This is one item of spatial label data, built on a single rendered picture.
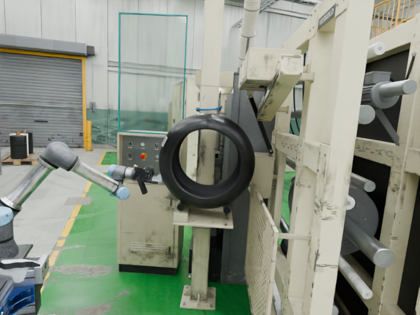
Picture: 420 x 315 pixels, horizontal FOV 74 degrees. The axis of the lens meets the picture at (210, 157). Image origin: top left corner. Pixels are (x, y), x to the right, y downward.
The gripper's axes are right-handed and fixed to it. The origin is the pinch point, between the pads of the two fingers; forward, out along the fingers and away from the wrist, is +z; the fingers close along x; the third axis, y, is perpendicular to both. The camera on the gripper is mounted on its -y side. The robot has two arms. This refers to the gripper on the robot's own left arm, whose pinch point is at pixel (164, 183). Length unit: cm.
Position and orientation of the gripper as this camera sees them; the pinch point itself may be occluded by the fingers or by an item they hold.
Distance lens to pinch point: 179.8
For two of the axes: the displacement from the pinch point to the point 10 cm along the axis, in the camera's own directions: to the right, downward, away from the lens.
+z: 9.8, 1.8, -0.2
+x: 0.4, -1.5, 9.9
